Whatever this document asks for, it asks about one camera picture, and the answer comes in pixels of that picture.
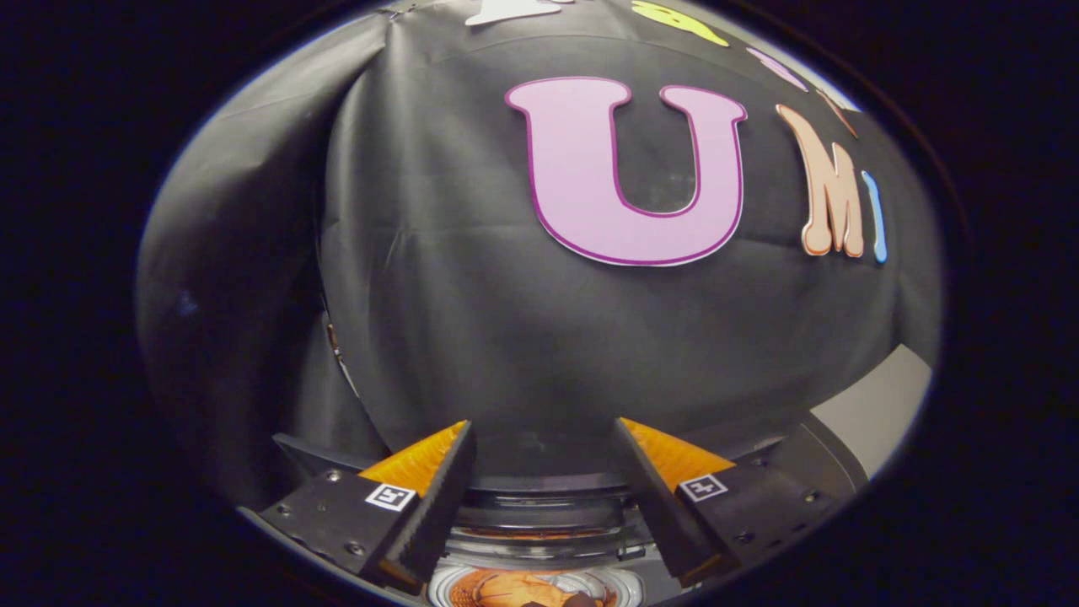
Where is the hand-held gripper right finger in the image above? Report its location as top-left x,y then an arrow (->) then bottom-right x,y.
612,416 -> 837,588

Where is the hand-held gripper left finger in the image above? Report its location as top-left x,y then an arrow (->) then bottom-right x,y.
239,420 -> 477,594

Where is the orange button shirt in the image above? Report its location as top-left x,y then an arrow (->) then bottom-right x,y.
451,569 -> 621,607

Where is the grey washing machine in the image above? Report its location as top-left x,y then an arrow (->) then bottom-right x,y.
274,413 -> 871,607

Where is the black backdrop cloth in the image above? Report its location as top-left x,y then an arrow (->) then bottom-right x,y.
135,0 -> 943,511

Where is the beige cabinet with dark frame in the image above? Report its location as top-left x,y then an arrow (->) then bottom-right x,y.
809,343 -> 935,483

